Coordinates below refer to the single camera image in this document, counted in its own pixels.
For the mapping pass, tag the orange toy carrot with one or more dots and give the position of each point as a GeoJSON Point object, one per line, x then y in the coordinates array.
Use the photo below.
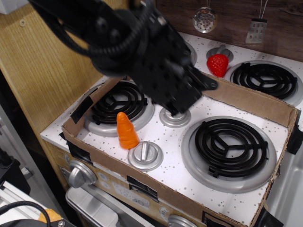
{"type": "Point", "coordinates": [127, 134]}

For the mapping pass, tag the silver stove knob centre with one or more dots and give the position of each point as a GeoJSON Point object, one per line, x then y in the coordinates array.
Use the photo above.
{"type": "Point", "coordinates": [174, 121]}

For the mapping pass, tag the hanging silver spatula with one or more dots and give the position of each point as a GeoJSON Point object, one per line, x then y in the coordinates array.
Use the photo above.
{"type": "Point", "coordinates": [257, 28]}

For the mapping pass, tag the silver oven door handle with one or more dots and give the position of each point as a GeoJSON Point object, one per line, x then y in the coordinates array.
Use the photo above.
{"type": "Point", "coordinates": [102, 210]}

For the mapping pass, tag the red toy strawberry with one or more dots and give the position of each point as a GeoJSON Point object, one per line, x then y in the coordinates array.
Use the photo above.
{"type": "Point", "coordinates": [218, 64]}

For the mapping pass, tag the silver oven dial left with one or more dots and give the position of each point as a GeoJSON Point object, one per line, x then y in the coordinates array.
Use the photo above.
{"type": "Point", "coordinates": [80, 174]}

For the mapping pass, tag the hanging silver strainer ladle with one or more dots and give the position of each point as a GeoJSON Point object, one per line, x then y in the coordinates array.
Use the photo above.
{"type": "Point", "coordinates": [205, 18]}

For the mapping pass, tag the silver oven dial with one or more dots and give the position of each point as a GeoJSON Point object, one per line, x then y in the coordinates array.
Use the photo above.
{"type": "Point", "coordinates": [178, 221]}
{"type": "Point", "coordinates": [80, 174]}

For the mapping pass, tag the silver stove knob front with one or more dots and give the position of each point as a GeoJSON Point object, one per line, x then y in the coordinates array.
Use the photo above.
{"type": "Point", "coordinates": [146, 156]}

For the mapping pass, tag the black burner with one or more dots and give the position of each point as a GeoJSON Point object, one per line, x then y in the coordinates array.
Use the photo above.
{"type": "Point", "coordinates": [124, 97]}
{"type": "Point", "coordinates": [193, 54]}
{"type": "Point", "coordinates": [228, 154]}
{"type": "Point", "coordinates": [268, 77]}

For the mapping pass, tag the brown cardboard box tray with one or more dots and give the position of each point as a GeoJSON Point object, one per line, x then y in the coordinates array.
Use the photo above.
{"type": "Point", "coordinates": [170, 188]}

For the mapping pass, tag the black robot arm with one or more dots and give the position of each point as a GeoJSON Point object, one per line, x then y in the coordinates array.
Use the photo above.
{"type": "Point", "coordinates": [139, 42]}

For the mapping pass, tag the back right black burner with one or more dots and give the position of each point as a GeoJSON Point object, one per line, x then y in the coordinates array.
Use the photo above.
{"type": "Point", "coordinates": [268, 77]}

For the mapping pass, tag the oven clock display label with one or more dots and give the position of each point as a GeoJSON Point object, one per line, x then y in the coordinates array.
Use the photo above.
{"type": "Point", "coordinates": [128, 194]}

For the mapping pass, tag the silver stove knob back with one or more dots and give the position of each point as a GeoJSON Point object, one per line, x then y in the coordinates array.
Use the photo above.
{"type": "Point", "coordinates": [220, 50]}

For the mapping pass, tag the small orange object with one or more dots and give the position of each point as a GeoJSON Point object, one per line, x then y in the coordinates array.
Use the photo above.
{"type": "Point", "coordinates": [53, 216]}

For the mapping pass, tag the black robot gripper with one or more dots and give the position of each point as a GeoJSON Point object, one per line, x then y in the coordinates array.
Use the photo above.
{"type": "Point", "coordinates": [165, 71]}

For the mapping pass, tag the silver oven dial right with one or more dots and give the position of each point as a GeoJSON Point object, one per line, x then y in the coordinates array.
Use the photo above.
{"type": "Point", "coordinates": [178, 221]}

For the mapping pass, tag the front left black burner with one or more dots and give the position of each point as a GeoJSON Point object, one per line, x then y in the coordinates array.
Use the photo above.
{"type": "Point", "coordinates": [124, 97]}

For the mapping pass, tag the back left black burner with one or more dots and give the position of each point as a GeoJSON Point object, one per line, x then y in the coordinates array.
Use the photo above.
{"type": "Point", "coordinates": [193, 54]}

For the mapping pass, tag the front right black burner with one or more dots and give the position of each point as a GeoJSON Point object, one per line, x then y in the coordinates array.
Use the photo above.
{"type": "Point", "coordinates": [228, 154]}

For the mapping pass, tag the silver stove knob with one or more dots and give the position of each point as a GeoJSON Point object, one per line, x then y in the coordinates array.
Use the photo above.
{"type": "Point", "coordinates": [146, 156]}
{"type": "Point", "coordinates": [220, 50]}
{"type": "Point", "coordinates": [174, 121]}

